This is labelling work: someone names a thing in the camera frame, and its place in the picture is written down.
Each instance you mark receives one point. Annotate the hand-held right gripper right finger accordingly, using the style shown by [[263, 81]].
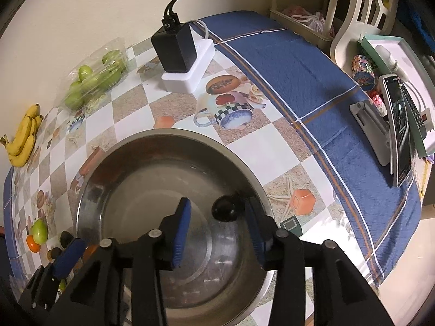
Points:
[[254, 236]]

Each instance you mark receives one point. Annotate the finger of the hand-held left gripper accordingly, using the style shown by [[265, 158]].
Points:
[[37, 290], [68, 254]]

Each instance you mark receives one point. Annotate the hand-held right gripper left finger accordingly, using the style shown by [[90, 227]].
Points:
[[181, 234]]

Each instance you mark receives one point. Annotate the green jujube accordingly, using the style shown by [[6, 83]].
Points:
[[39, 231]]

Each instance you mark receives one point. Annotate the orange mandarin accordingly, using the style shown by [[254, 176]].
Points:
[[31, 243]]

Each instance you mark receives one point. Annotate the dark cherry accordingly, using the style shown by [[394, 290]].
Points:
[[222, 210]]

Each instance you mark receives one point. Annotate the round steel plate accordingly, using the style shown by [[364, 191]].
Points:
[[142, 183]]

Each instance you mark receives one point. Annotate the yellow banana bunch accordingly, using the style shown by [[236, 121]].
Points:
[[23, 135]]

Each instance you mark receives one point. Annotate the checkered printed tablecloth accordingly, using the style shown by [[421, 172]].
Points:
[[163, 105]]

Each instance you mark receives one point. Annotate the white charger box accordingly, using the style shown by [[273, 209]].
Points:
[[190, 80]]

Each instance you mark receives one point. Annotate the blue plaid tablecloth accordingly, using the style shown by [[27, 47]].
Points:
[[289, 68]]

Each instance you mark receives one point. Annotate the black smartphone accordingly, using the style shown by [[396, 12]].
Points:
[[397, 125]]

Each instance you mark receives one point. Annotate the heap of packed green jujubes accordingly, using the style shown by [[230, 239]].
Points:
[[83, 73]]

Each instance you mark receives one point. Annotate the pink white small packet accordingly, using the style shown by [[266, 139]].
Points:
[[377, 100]]

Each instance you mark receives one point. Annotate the black power adapter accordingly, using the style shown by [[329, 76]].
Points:
[[171, 47]]

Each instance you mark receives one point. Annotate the colourful patterned cylinder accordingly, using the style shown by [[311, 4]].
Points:
[[362, 71]]

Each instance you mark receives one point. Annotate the clear plastic clamshell box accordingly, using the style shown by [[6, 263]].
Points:
[[112, 44]]

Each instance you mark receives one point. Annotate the dark remote control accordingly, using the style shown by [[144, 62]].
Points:
[[414, 108]]

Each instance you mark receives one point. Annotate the beige plastic rack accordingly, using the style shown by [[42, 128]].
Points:
[[295, 23]]

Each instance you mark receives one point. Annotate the white plastic tube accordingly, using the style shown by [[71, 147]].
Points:
[[387, 56]]

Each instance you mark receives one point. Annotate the pink white plastic bag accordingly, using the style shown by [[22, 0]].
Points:
[[312, 17]]

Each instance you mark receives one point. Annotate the white plastic chair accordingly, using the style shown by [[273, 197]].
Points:
[[353, 30]]

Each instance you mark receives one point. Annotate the green edged white box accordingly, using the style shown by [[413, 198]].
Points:
[[409, 52]]

